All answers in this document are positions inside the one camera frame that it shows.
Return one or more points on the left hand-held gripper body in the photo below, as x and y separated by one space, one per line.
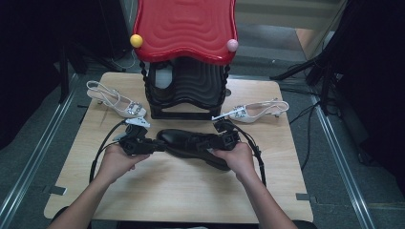
137 144

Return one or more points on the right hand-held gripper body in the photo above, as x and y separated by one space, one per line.
230 138

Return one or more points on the black leather shoe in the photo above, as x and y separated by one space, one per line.
184 144
164 79

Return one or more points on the white slingback heel shoe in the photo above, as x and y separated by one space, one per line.
258 115
122 106

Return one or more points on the red and black shoe rack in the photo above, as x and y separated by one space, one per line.
186 28

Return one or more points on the person's right hand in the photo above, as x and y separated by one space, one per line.
238 162

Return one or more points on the person's left hand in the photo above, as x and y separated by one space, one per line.
117 162

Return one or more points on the small grey round cap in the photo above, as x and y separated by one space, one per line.
228 92

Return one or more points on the grey tape strip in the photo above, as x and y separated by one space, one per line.
57 190
304 197

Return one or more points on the black tripod stand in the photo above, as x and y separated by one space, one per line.
318 63

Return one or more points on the dark curtain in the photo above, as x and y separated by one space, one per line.
375 63
28 47

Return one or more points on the metal floor rail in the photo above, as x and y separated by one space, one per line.
344 165
35 149

